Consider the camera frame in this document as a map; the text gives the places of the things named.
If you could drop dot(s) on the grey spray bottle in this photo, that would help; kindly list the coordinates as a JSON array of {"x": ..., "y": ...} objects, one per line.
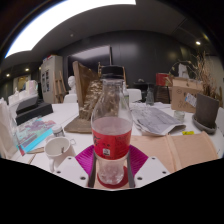
[{"x": 150, "y": 98}]

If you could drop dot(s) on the flat round red coaster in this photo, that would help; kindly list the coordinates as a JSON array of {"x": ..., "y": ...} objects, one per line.
[{"x": 113, "y": 186}]

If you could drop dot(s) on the small glass jar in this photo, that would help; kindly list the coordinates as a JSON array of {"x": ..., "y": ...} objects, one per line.
[{"x": 179, "y": 116}]

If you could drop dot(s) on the white standing statue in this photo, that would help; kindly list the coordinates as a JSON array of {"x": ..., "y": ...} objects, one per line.
[{"x": 183, "y": 71}]

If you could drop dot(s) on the flat wooden strip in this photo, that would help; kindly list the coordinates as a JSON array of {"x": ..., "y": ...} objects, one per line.
[{"x": 36, "y": 150}]

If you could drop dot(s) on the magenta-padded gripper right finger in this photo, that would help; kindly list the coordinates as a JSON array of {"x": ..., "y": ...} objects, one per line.
[{"x": 150, "y": 168}]

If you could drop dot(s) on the thin wooden stick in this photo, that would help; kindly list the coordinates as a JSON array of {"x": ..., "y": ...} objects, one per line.
[{"x": 32, "y": 158}]

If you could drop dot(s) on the clear bottle with red label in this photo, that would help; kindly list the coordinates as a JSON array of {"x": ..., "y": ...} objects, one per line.
[{"x": 111, "y": 140}]

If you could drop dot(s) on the white mug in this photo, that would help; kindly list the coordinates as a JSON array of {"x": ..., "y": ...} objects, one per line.
[{"x": 58, "y": 150}]

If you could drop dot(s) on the grey plant saucer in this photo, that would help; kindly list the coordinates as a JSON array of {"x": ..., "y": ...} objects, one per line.
[{"x": 203, "y": 128}]

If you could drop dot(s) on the white chair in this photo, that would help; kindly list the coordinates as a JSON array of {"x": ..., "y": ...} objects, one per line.
[
  {"x": 70, "y": 98},
  {"x": 220, "y": 121},
  {"x": 134, "y": 95}
]

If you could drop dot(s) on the red box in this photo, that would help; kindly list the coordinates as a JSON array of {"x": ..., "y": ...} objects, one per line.
[{"x": 162, "y": 79}]

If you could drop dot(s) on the white cabinet with pictures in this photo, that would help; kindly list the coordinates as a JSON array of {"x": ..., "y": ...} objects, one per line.
[{"x": 50, "y": 76}]

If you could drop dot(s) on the white plaster statue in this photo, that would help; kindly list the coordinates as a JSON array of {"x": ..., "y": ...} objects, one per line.
[{"x": 30, "y": 88}]

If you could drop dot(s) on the black flat box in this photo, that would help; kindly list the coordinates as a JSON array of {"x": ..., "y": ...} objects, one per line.
[
  {"x": 26, "y": 104},
  {"x": 35, "y": 113}
]

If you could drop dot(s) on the black wall screen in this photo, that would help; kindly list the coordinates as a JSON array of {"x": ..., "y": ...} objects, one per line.
[{"x": 88, "y": 56}]

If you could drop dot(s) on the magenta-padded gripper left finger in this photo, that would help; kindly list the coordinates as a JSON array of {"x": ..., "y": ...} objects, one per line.
[{"x": 73, "y": 168}]

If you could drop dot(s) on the small yellow marker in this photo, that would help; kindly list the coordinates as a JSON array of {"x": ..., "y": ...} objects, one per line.
[{"x": 188, "y": 132}]

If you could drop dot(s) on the white plaster bust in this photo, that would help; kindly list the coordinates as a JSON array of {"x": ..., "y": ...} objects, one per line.
[{"x": 71, "y": 84}]

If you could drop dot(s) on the brown wooden relief sculpture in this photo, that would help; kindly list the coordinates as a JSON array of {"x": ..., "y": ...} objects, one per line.
[{"x": 85, "y": 100}]

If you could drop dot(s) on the cardboard box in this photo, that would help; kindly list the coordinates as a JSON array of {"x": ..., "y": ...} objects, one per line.
[{"x": 181, "y": 95}]

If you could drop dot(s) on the small green-labelled bottle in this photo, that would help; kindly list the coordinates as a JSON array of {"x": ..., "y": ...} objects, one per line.
[{"x": 126, "y": 96}]

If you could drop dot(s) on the small white paint jar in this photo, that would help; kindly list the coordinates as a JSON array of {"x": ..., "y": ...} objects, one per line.
[{"x": 58, "y": 130}]

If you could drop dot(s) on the round ceiling spotlight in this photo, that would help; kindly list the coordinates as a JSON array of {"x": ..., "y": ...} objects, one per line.
[{"x": 198, "y": 42}]

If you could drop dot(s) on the colourful book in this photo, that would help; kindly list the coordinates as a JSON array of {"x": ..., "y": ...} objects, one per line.
[{"x": 33, "y": 133}]

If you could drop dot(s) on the long ceiling light strip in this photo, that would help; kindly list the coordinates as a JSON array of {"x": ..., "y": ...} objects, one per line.
[{"x": 60, "y": 20}]

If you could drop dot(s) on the newspaper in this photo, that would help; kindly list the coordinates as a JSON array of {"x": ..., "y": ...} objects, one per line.
[{"x": 155, "y": 120}]

